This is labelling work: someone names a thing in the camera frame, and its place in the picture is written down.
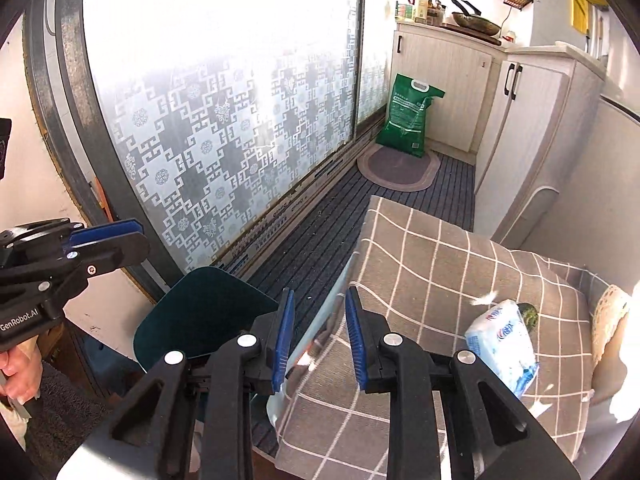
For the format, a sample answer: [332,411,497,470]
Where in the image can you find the yellow hanging board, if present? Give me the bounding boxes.
[569,0,591,35]

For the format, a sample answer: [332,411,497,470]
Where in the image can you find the oval grey floor mat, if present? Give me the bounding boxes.
[356,145,441,193]

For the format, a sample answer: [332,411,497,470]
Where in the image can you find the person's left hand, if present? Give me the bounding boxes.
[0,344,44,401]

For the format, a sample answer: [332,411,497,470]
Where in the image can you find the frosted patterned sliding window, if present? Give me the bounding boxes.
[22,0,396,291]

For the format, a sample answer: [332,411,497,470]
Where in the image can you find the blue tissue packet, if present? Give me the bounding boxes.
[465,299,540,401]

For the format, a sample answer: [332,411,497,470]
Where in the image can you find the cream lace cloth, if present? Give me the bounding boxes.
[590,284,634,367]

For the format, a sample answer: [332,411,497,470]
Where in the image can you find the white refrigerator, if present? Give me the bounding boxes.
[487,55,640,291]

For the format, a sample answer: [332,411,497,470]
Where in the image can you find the dark wok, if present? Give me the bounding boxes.
[451,0,503,36]

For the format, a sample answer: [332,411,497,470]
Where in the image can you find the dried fruit peel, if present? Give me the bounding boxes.
[517,302,540,329]

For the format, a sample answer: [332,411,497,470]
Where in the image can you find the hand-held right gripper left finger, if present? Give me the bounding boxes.
[57,287,297,480]

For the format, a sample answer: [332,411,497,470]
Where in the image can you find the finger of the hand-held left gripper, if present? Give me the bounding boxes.
[0,217,143,267]
[0,232,152,307]

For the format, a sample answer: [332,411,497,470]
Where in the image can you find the double-door white cabinet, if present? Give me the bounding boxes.
[472,42,609,234]

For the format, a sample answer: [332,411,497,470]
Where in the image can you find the row of seasoning bottles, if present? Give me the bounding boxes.
[395,0,447,26]

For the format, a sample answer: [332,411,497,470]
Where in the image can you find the dark green trash bin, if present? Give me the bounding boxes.
[132,266,280,423]

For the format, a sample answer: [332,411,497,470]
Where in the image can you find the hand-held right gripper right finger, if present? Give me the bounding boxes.
[345,285,566,480]

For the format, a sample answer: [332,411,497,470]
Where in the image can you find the green rice bag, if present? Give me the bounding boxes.
[376,74,446,159]

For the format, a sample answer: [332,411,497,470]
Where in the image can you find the grey checked tablecloth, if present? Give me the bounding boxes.
[272,195,613,480]

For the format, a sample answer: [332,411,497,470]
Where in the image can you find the single-door white cabinet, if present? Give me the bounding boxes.
[392,20,507,154]

